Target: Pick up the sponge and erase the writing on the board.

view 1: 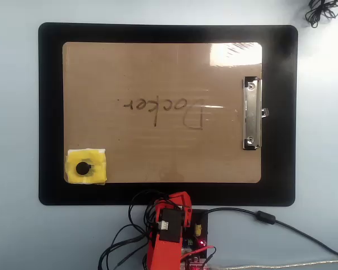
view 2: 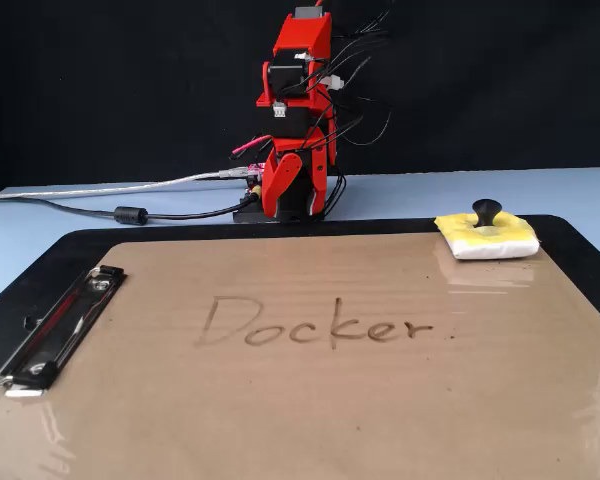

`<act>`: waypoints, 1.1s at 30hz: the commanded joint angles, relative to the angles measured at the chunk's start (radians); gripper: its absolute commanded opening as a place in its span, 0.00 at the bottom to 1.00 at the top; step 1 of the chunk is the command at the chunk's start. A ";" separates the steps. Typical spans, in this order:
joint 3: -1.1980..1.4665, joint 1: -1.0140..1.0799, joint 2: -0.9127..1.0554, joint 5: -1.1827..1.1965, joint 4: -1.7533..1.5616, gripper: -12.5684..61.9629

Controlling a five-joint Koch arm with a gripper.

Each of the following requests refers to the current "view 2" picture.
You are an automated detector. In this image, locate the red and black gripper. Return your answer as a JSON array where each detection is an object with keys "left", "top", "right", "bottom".
[{"left": 256, "top": 93, "right": 339, "bottom": 218}]

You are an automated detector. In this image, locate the yellow sponge with black knob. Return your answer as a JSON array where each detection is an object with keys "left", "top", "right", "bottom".
[{"left": 433, "top": 198, "right": 541, "bottom": 262}]

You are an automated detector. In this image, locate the motor controller circuit board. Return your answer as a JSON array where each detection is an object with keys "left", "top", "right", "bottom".
[{"left": 243, "top": 162, "right": 270, "bottom": 201}]

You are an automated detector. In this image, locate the black desk mat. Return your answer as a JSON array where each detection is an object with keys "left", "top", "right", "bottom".
[{"left": 0, "top": 214, "right": 600, "bottom": 406}]

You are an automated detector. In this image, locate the brown clipboard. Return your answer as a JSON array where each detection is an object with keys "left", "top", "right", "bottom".
[{"left": 0, "top": 232, "right": 600, "bottom": 480}]

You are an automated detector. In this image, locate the metal clipboard clip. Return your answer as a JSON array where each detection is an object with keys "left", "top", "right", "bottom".
[{"left": 0, "top": 264, "right": 127, "bottom": 399}]

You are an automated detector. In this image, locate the pink red wire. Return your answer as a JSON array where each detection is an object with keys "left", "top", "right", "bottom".
[{"left": 231, "top": 133, "right": 275, "bottom": 159}]

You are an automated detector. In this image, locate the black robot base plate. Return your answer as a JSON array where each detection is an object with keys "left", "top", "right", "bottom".
[{"left": 232, "top": 172, "right": 346, "bottom": 225}]

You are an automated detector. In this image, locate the silver braided USB cable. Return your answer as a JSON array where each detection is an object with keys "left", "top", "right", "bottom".
[{"left": 0, "top": 167, "right": 254, "bottom": 202}]

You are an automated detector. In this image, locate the black power cable with ferrite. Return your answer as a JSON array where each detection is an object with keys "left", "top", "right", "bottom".
[{"left": 0, "top": 194, "right": 261, "bottom": 227}]

